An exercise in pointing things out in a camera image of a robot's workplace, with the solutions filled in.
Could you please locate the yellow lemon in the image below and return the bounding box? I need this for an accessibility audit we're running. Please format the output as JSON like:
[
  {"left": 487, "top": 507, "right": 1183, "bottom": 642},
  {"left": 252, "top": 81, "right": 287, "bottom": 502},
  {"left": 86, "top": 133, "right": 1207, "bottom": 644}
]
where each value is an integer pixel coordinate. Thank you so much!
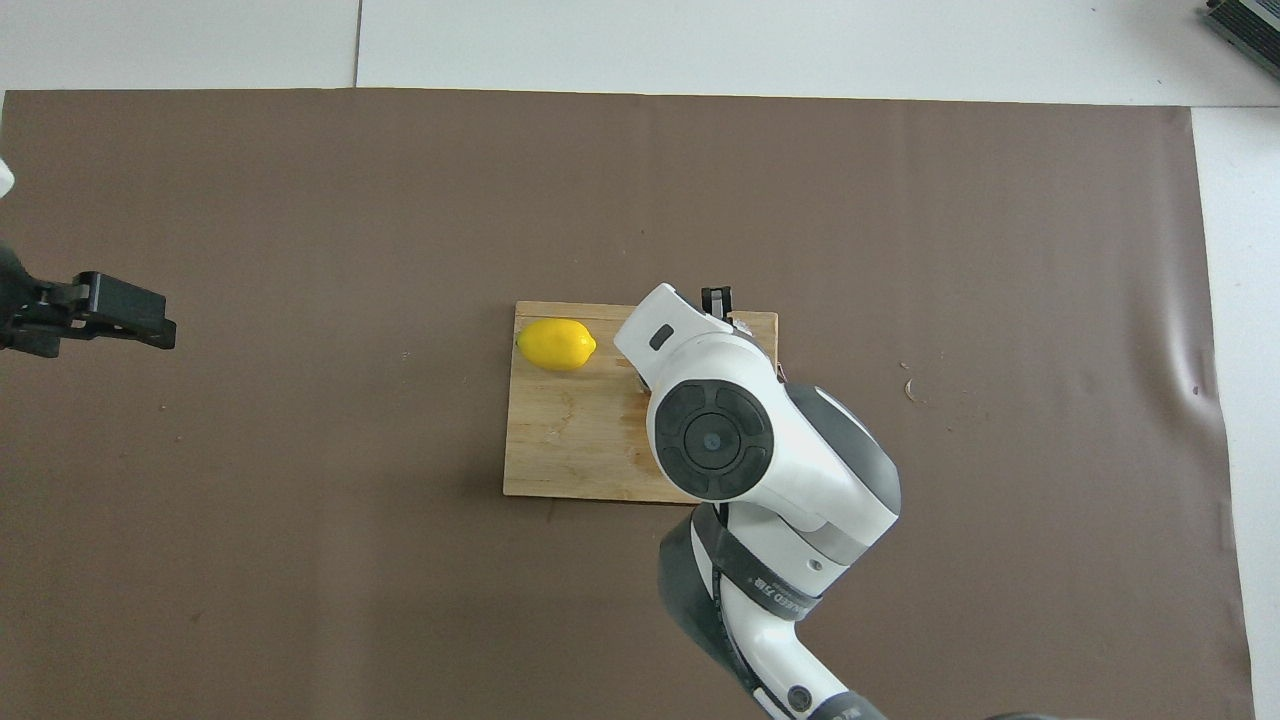
[{"left": 516, "top": 318, "right": 598, "bottom": 373}]

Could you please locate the brown paper table mat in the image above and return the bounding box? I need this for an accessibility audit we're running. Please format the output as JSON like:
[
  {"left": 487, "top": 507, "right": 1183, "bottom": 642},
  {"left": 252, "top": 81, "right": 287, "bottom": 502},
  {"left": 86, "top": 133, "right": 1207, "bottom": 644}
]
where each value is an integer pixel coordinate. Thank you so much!
[{"left": 0, "top": 88, "right": 1256, "bottom": 720}]

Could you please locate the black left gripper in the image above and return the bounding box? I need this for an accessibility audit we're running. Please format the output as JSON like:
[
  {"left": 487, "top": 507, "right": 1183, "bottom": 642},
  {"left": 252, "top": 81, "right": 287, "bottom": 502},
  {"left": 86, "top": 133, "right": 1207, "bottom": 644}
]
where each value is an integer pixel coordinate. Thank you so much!
[{"left": 0, "top": 245, "right": 178, "bottom": 358}]

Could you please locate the wooden cutting board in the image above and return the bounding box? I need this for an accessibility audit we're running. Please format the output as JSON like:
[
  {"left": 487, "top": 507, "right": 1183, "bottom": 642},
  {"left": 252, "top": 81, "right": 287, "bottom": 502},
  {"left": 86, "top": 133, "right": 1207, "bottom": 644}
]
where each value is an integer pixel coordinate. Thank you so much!
[{"left": 502, "top": 300, "right": 786, "bottom": 504}]

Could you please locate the black ribbed device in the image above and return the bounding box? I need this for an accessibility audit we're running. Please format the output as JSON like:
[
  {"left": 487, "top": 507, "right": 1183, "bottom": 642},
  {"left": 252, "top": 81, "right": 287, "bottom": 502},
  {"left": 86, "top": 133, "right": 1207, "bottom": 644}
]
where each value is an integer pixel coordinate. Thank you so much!
[{"left": 1203, "top": 0, "right": 1280, "bottom": 53}]

